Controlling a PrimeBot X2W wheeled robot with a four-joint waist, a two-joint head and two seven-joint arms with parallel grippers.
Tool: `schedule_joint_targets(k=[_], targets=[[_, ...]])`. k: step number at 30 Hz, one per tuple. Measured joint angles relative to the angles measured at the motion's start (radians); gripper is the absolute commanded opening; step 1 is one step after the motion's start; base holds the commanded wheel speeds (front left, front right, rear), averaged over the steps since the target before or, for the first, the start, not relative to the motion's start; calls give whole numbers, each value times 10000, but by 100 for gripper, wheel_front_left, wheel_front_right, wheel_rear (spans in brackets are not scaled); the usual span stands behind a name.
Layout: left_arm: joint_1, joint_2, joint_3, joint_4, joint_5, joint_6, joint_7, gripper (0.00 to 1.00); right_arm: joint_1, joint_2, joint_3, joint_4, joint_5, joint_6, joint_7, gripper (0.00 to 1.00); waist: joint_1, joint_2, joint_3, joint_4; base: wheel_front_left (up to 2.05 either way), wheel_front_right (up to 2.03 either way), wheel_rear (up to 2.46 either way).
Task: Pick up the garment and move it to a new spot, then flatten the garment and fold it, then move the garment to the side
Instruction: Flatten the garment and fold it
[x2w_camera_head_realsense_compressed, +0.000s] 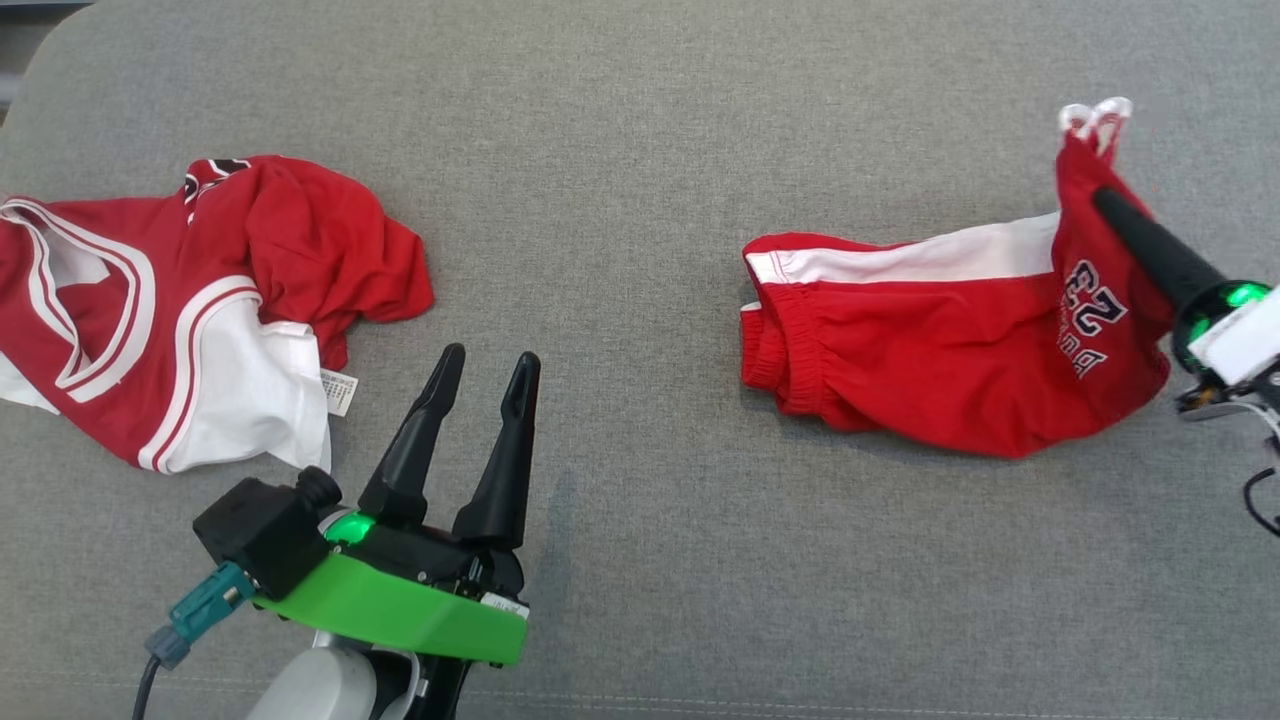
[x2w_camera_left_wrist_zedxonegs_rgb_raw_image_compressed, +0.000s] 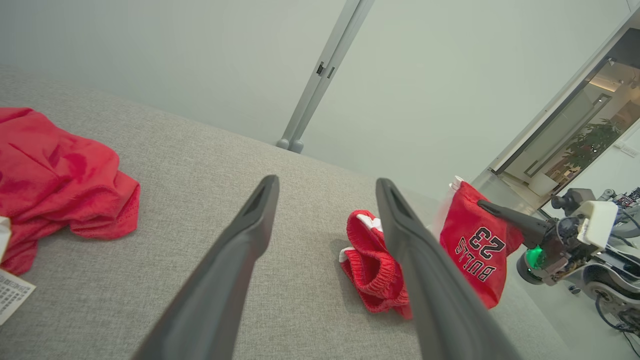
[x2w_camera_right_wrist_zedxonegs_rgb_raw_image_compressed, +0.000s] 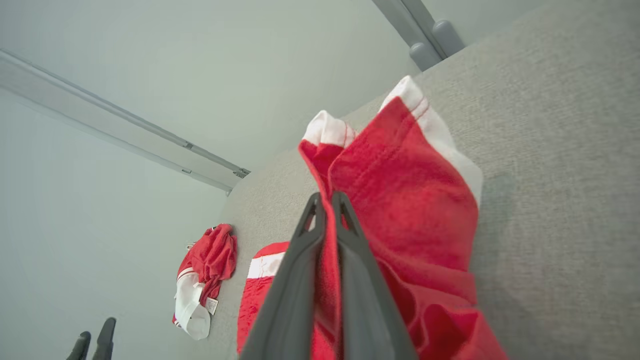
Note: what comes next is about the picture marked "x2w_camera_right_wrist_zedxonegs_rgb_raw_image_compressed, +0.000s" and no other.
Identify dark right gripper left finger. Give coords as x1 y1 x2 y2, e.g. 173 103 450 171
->
240 192 328 360

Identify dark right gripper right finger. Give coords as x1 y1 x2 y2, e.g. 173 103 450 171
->
331 191 418 360

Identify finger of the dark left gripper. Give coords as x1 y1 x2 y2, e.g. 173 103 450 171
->
65 331 92 360
91 317 117 360

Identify red Bulls 23 jersey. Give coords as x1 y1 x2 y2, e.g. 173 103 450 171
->
171 223 238 342

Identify red shorts with white stripe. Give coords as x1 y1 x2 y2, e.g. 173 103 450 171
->
236 75 508 360

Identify grey wall base rail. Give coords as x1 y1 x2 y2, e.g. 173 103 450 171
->
0 48 251 197

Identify grey partition post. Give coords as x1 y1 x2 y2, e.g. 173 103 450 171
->
371 0 466 72

